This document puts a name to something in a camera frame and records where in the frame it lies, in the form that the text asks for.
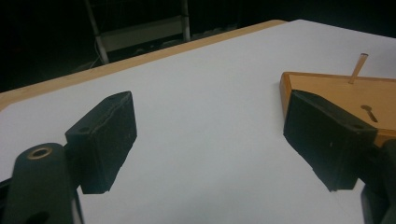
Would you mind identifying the wooden picture frame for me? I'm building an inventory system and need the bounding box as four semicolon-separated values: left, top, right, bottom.
279;52;396;147

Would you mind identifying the wooden table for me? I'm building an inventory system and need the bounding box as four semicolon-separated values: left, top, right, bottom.
0;19;288;111

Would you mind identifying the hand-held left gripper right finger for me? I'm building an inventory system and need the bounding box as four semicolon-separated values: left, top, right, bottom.
283;89;379;192

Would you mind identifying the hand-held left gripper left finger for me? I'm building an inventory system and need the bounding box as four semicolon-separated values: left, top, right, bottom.
64;91;138;194

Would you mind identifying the white table cover sheet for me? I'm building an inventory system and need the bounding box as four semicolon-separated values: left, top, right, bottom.
0;19;396;224

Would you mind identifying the white metal stand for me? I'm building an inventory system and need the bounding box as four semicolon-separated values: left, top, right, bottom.
83;0;191;64

